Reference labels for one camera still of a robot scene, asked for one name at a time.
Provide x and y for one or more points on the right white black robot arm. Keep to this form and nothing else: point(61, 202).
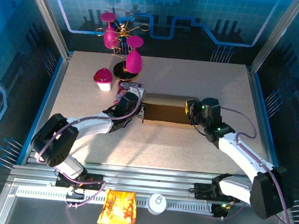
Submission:
point(240, 154)

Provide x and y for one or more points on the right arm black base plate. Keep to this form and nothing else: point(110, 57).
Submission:
point(202, 191)

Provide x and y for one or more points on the white tin can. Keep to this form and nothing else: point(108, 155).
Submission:
point(156, 204)

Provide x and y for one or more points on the purple candy bag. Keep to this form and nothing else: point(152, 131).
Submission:
point(122, 91)

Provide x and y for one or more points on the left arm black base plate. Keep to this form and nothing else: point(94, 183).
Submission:
point(93, 181)

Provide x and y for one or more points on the pink glitter wine glass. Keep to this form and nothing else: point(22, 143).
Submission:
point(110, 39)
point(133, 62)

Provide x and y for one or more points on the aluminium frame cross rail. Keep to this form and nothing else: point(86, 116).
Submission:
point(146, 180)

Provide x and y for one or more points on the aluminium frame post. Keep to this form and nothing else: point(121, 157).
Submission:
point(46, 16)
point(274, 36)

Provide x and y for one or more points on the brown cardboard paper box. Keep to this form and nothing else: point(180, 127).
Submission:
point(165, 110)

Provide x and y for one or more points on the white cup pink lid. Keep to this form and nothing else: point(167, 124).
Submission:
point(103, 80)

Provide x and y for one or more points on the yellow orange snack bag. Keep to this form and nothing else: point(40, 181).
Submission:
point(117, 208)

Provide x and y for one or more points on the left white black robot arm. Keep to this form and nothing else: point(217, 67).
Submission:
point(93, 126)

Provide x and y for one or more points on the aluminium frame side rail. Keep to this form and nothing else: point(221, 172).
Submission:
point(51, 103)
point(256, 100)

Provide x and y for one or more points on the black circuit board green light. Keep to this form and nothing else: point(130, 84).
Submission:
point(222, 208)

